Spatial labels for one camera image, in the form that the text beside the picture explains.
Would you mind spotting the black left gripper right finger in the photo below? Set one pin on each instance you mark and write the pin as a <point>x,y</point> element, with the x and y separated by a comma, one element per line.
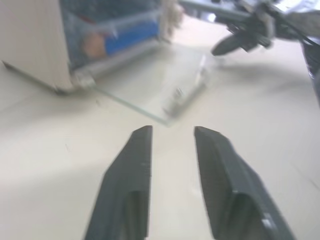
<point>225,180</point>

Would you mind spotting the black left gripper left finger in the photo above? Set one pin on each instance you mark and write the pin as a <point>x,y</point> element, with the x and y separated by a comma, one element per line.
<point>127,180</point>

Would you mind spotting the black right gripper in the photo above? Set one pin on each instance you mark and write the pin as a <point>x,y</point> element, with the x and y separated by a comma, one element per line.
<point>250,30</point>

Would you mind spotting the glass toaster oven door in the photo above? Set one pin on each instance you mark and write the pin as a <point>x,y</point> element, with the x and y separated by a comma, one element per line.
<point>150,82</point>

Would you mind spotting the blue food container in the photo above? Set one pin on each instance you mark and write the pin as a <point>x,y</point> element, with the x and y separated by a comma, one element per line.
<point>130,37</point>

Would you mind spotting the cream toaster oven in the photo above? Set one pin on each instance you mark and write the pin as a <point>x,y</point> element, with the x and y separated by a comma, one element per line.
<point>32,42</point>

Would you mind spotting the dark robot torso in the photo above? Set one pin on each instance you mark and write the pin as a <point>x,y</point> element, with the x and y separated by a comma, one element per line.
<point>313,70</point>

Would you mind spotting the grey metal frame bar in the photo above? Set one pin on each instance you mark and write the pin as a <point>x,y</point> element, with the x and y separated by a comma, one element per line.
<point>215,10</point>

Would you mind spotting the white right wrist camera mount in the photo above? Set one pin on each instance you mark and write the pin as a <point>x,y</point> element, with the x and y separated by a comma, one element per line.
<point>268,27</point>

